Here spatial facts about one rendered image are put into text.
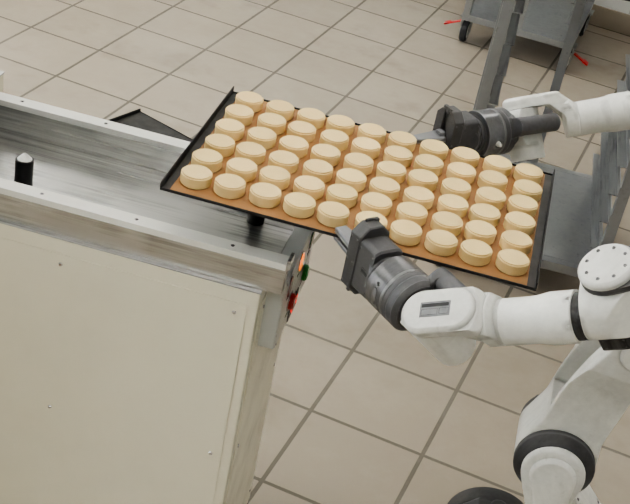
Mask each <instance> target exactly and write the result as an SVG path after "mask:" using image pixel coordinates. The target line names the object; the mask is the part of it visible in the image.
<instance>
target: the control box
mask: <svg viewBox="0 0 630 504"><path fill-rule="evenodd" d="M314 232H315V231H311V230H307V229H304V228H300V227H296V226H295V228H294V230H293V232H292V234H291V236H290V238H289V240H288V242H287V244H286V246H285V248H284V250H283V252H282V253H281V254H284V255H287V256H290V255H291V253H295V257H294V262H293V264H292V266H291V268H290V271H288V274H287V279H286V284H285V288H284V290H283V292H282V294H281V295H278V294H275V293H271V292H267V291H266V293H267V295H266V300H265V307H264V311H263V316H262V322H261V327H260V333H259V338H258V344H257V345H258V346H262V347H266V348H269V349H274V348H275V346H276V345H277V342H278V339H279V337H280V335H281V333H282V331H283V328H284V326H285V324H286V322H288V320H289V316H290V311H291V310H289V309H288V304H289V300H290V297H291V294H292V293H296V295H297V293H298V295H299V293H300V291H301V288H302V286H303V284H304V282H305V281H302V280H301V277H302V272H303V269H304V266H305V264H307V265H308V264H309V259H310V255H311V250H312V247H311V248H310V242H311V239H312V235H313V233H314ZM304 253H305V257H304V262H303V265H302V268H301V270H300V271H299V268H300V263H301V259H302V256H303V254H304ZM293 276H294V282H293V286H292V289H291V292H290V294H288V291H289V287H290V283H291V280H292V278H293Z"/></svg>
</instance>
